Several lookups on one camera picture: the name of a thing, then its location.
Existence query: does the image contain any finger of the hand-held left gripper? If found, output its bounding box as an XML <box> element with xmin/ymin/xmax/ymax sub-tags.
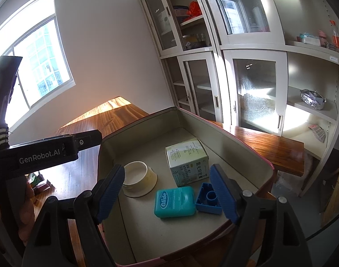
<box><xmin>74</xmin><ymin>129</ymin><xmax>103</xmax><ymax>153</ymax></box>

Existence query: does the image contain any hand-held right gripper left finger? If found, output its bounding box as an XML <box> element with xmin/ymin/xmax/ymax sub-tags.
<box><xmin>21</xmin><ymin>164</ymin><xmax>126</xmax><ymax>267</ymax></box>

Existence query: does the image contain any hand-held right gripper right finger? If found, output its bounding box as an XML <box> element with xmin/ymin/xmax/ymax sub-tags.
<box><xmin>209</xmin><ymin>164</ymin><xmax>310</xmax><ymax>267</ymax></box>

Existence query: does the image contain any pink cardboard box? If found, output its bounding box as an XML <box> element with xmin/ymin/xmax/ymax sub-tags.
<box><xmin>97</xmin><ymin>106</ymin><xmax>277</xmax><ymax>266</ymax></box>

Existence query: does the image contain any wooden desktop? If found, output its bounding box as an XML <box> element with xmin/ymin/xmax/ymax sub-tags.
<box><xmin>25</xmin><ymin>96</ymin><xmax>305</xmax><ymax>267</ymax></box>

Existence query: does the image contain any person's left hand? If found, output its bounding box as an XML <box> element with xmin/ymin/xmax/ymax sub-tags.
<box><xmin>18</xmin><ymin>182</ymin><xmax>36</xmax><ymax>247</ymax></box>

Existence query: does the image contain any blue building brick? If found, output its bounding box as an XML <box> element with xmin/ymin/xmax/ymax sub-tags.
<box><xmin>195</xmin><ymin>183</ymin><xmax>223</xmax><ymax>215</ymax></box>

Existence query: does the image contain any small printed carton box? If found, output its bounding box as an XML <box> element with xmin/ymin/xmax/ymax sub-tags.
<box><xmin>165</xmin><ymin>138</ymin><xmax>210</xmax><ymax>187</ymax></box>

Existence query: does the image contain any teal dental floss case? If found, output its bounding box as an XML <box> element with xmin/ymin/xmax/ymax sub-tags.
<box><xmin>154</xmin><ymin>186</ymin><xmax>197</xmax><ymax>218</ymax></box>

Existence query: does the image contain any window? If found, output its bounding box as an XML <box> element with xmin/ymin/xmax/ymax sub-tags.
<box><xmin>0</xmin><ymin>0</ymin><xmax>75</xmax><ymax>128</ymax></box>

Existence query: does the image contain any white box behind glass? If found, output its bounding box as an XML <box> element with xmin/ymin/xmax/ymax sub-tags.
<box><xmin>158</xmin><ymin>10</ymin><xmax>173</xmax><ymax>34</ymax></box>

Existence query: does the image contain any grey glass-door cabinet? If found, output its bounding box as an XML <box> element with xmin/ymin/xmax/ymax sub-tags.
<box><xmin>139</xmin><ymin>0</ymin><xmax>339</xmax><ymax>198</ymax></box>

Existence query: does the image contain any red plastic bag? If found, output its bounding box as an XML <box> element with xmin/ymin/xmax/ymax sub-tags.
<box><xmin>186</xmin><ymin>1</ymin><xmax>203</xmax><ymax>20</ymax></box>

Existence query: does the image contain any orange drink bottle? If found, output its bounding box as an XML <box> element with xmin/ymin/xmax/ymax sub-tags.
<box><xmin>329</xmin><ymin>19</ymin><xmax>339</xmax><ymax>52</ymax></box>

